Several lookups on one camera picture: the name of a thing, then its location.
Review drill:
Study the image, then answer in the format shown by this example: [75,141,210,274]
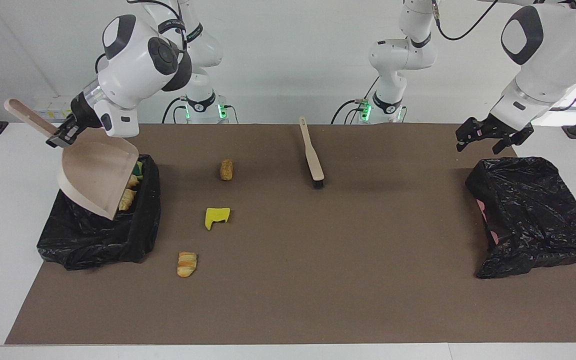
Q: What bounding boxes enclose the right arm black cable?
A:
[95,0,204,76]

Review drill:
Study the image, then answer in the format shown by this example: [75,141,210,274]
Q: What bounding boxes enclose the beige plastic dustpan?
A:
[4,98,140,221]

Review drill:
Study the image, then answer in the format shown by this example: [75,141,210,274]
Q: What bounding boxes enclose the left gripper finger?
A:
[492,127,535,154]
[456,119,486,151]

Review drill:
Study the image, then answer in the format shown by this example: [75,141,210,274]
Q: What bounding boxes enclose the brown table mat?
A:
[5,123,576,346]

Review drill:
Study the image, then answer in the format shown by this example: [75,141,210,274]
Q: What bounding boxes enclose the notched yellow sponge piece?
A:
[205,207,231,231]

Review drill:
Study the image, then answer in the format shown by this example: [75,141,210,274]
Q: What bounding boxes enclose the black-bagged pink trash bin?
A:
[465,156,576,280]

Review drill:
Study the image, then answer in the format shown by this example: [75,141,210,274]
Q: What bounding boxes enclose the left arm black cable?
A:
[430,0,576,112]

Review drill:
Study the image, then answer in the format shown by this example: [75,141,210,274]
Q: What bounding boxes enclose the black base power cable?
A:
[330,75,381,124]
[162,96,190,124]

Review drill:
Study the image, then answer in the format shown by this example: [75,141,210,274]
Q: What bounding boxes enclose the orange striped croissant piece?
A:
[177,251,198,278]
[119,188,138,211]

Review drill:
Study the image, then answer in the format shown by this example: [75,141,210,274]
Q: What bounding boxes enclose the white wall socket box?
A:
[33,95,90,120]

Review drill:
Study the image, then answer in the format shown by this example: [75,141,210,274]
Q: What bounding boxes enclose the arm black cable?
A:
[95,0,204,76]
[430,0,576,112]

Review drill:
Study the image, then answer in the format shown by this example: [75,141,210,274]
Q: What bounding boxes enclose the beige hand brush black bristles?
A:
[299,116,326,189]

